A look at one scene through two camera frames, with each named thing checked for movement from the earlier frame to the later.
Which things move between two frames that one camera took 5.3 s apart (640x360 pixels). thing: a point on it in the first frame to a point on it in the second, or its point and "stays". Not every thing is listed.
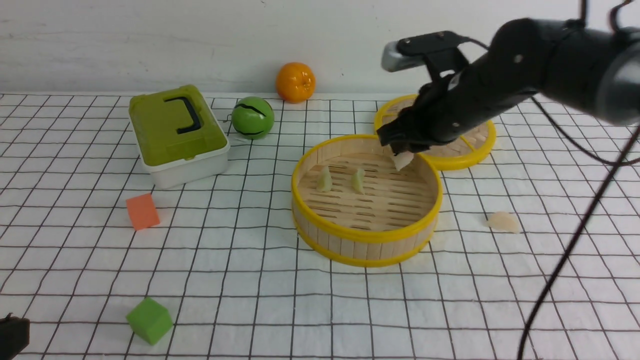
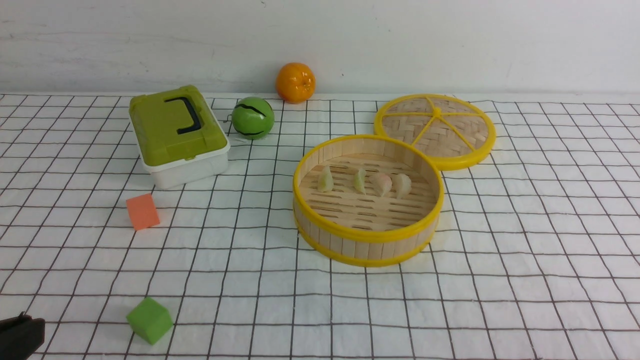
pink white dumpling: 402,159 to 381,183
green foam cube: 150,320 stays
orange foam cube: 142,212 stays
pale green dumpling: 324,182 stays
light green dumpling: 357,179 stays
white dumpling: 504,220 to 401,185
